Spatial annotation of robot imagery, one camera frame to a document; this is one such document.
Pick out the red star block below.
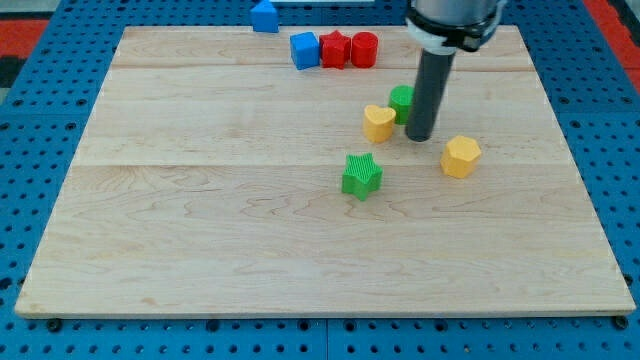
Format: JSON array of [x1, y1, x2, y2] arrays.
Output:
[[319, 30, 351, 69]]

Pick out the yellow hexagon block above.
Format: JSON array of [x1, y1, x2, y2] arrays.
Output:
[[440, 135, 482, 179]]

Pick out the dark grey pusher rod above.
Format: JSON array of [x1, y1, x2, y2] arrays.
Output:
[[405, 50, 455, 142]]

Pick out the red cylinder block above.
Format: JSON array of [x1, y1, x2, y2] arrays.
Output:
[[351, 31, 379, 68]]

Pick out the wooden board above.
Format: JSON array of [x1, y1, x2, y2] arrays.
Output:
[[15, 26, 635, 319]]

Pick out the green cylinder block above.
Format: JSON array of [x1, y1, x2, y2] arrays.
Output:
[[388, 85, 414, 125]]

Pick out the yellow heart block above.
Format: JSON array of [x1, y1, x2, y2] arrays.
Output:
[[362, 105, 396, 143]]

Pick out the blue cube block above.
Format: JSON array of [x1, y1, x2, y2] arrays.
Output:
[[289, 32, 320, 70]]

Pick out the blue triangle block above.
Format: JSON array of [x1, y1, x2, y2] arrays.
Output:
[[250, 0, 279, 33]]

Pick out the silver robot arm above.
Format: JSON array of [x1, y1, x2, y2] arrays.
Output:
[[405, 0, 506, 142]]

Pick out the green star block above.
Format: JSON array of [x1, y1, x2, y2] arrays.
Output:
[[341, 153, 383, 201]]

